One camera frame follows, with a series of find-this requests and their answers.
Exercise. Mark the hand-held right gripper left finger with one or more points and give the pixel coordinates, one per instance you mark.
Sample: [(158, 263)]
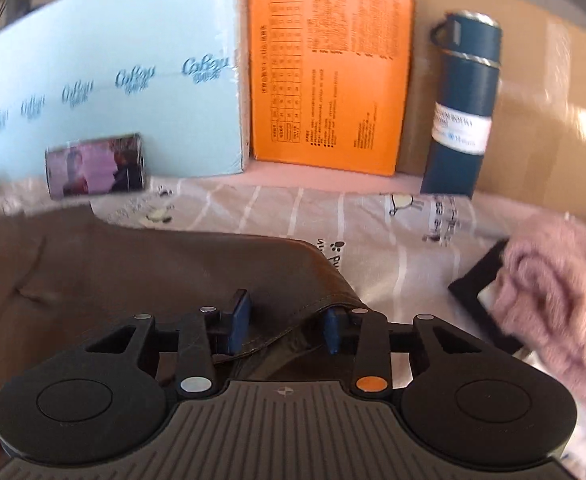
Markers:
[(243, 316)]

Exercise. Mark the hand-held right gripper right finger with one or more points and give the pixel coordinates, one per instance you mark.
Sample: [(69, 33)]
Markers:
[(331, 331)]

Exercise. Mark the brown pants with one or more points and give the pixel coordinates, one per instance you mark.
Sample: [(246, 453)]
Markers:
[(123, 280)]

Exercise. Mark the grey printed bed sheet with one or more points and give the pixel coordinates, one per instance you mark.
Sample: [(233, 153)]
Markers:
[(373, 230)]

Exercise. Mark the small picture can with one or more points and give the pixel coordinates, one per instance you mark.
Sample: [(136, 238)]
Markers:
[(94, 165)]

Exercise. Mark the pink fluffy garment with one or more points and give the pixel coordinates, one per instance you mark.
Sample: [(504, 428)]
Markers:
[(558, 290)]

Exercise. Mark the dark blue thermos bottle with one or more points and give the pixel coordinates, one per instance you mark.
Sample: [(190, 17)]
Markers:
[(463, 105)]

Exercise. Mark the light blue printed box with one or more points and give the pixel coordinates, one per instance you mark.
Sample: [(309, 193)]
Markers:
[(118, 85)]

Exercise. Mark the orange printed box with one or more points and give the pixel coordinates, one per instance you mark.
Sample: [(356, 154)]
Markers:
[(330, 67)]

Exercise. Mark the brown cardboard box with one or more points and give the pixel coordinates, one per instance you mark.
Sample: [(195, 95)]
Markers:
[(533, 105)]

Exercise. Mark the black flat frame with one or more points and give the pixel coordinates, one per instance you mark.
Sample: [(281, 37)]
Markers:
[(478, 290)]

